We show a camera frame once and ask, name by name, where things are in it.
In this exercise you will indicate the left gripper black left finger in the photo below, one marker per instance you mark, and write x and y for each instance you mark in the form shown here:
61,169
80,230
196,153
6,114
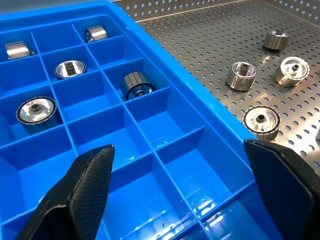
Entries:
82,195

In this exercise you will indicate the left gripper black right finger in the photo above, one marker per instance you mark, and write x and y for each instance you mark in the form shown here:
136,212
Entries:
287,190

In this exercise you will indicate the blue compartment tray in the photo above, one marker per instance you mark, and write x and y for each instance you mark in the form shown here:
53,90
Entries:
162,125

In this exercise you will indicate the perforated metal tray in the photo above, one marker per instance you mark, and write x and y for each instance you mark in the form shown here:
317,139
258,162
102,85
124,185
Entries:
200,50

